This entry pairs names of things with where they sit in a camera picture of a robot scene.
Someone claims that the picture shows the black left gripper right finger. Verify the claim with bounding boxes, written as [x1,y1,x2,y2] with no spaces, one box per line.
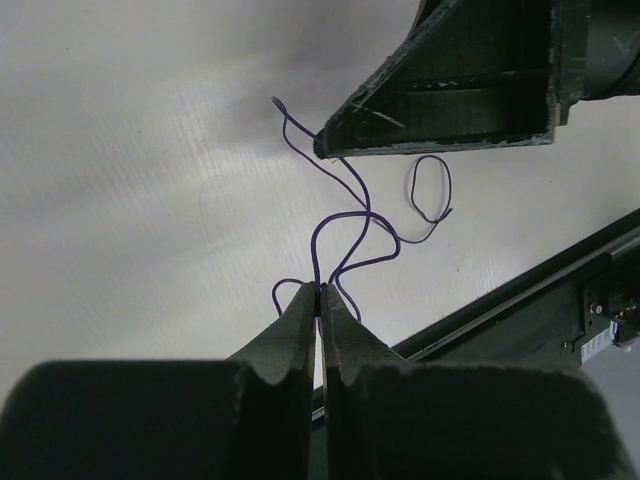
[318,285,637,479]

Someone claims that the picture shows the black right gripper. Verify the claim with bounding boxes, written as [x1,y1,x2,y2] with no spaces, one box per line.
[314,0,639,158]

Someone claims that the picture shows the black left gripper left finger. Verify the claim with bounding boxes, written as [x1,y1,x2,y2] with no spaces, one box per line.
[1,283,317,479]

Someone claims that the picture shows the purple cable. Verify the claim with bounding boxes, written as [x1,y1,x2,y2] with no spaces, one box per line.
[270,95,455,321]

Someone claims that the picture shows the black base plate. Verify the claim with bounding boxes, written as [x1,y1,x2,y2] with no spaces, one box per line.
[416,263,639,368]

